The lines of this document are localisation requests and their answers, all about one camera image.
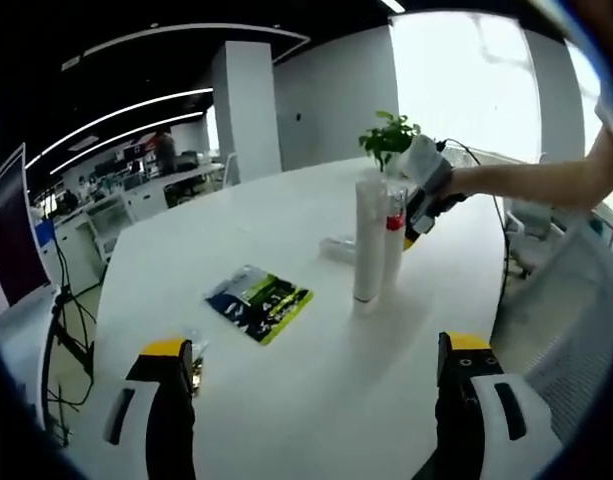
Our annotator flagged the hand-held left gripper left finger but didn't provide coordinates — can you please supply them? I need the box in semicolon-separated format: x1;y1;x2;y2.
91;338;196;480

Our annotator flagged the green potted plant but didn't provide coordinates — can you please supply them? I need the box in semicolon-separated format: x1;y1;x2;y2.
358;110;422;174

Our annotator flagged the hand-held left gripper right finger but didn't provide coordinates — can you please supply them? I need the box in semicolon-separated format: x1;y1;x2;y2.
434;330;565;480

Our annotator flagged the silver laptop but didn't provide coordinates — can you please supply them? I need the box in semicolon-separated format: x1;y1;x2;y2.
0;142;62;326

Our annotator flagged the red-collared white skincare bottle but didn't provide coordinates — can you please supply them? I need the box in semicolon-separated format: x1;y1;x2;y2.
380;187;410;289

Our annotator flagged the small clear-capped skincare bottle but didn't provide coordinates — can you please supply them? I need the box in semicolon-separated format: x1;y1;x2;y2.
328;243;360;264
319;235;357;254

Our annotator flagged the long ceiling light strip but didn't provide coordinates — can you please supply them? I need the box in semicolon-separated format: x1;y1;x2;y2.
49;112;206;175
24;88;216;170

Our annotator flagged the green black skincare sachet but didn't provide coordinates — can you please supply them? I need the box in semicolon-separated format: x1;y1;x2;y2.
204;264;315;345

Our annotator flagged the person's right hand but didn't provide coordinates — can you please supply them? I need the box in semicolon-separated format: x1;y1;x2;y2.
449;168;485;202

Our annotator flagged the black laptop stand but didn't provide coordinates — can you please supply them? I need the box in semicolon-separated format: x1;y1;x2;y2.
48;284;95;381

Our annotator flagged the white plastic chair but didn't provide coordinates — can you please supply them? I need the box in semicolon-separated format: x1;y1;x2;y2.
223;152;241;187

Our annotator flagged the white swivel chair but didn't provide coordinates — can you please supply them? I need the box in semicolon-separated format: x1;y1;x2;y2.
503;199;557;277

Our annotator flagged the white mesh office chair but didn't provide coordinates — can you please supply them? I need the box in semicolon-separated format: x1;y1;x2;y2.
485;209;613;451

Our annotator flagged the white skincare tube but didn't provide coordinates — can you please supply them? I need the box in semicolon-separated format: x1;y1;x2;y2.
354;179;390;304

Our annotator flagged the white office desk row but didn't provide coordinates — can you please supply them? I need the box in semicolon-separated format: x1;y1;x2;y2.
50;162;227;274

